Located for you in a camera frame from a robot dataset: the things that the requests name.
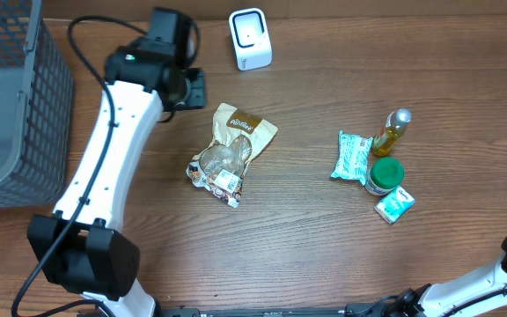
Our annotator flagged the snack packet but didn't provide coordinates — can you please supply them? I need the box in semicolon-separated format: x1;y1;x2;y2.
186;103;278;208

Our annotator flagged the teal tissue pack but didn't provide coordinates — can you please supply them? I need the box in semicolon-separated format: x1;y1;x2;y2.
331;130;372;186
374;186;415;225

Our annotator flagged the yellow liquid bottle silver cap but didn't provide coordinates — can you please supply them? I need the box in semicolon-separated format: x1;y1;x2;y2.
371;108;412;157

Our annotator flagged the green lid white jar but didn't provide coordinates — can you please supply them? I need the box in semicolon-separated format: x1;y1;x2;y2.
364;157;405;196

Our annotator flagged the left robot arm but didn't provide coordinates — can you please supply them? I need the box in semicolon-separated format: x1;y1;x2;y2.
27;7;206;316

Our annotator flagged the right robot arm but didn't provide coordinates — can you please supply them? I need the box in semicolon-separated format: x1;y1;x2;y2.
381;237;507;317

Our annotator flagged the white barcode scanner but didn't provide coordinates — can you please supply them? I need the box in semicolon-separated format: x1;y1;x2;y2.
228;7;273;71

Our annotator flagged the grey plastic shopping basket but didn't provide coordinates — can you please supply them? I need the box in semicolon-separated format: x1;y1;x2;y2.
0;1;74;208

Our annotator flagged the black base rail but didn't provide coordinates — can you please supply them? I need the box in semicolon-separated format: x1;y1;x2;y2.
147;303;395;317

